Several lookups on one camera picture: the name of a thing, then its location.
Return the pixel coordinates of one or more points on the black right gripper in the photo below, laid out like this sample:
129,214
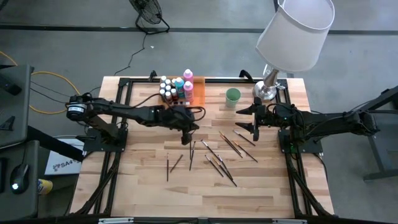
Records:
269,115

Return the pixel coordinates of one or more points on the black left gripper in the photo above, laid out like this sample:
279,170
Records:
180,119

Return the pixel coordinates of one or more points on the thin dark paint brush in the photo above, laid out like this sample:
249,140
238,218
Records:
225,173
231,146
176,163
245,151
244,138
167,168
214,165
224,167
192,155
190,152
230,143

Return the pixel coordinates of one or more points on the large pink paint bottle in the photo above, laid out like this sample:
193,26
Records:
187,75
188,91

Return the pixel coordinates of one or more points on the large teal paint bottle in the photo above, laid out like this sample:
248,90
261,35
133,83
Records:
179,85

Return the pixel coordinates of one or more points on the small yellow paint bottle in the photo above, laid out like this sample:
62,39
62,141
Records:
173,81

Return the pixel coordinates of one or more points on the small blue paint bottle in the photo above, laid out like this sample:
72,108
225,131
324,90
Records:
162,86

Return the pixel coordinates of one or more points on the small mauve paint bottle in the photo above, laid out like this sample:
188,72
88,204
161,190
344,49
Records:
168,81

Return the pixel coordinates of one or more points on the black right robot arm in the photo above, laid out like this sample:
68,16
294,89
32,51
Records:
326,121

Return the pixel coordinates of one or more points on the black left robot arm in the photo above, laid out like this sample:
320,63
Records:
124,110

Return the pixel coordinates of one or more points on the paint brush pale bristles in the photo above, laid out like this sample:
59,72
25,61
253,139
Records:
210,149

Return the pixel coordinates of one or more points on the small teal paint bottle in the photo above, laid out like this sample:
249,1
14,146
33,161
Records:
163,78

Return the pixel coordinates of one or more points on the green plastic cup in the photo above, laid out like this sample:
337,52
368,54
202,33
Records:
233,99

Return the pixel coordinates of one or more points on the orange plastic bin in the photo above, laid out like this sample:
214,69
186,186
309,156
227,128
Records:
199,93

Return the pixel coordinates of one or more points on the black table clamp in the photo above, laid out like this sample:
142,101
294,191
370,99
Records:
152,75
245,74

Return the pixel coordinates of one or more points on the table lamp white shade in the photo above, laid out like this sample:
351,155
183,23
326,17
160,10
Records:
295,34

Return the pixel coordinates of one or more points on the black floor fan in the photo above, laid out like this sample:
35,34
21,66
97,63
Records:
146,11

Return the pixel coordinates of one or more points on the black side table stand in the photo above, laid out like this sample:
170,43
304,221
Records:
376,152

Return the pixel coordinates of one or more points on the white printed cardboard box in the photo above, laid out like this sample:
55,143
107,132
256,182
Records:
62,165

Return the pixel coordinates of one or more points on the black diagonal beam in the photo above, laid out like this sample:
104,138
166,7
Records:
56,144

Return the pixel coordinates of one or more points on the yellow can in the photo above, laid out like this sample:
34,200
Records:
46,186

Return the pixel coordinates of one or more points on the dark grey desk panel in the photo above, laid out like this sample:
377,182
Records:
15,102

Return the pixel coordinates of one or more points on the black computer mouse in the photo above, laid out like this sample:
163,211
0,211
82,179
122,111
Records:
19,177

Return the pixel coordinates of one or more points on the black computer desk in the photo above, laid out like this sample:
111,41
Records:
18,208

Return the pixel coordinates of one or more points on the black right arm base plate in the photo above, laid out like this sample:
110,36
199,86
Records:
311,148

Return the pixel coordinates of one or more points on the silver front frame rail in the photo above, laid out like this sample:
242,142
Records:
202,221

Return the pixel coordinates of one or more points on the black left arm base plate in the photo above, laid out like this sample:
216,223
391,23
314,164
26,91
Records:
93,144

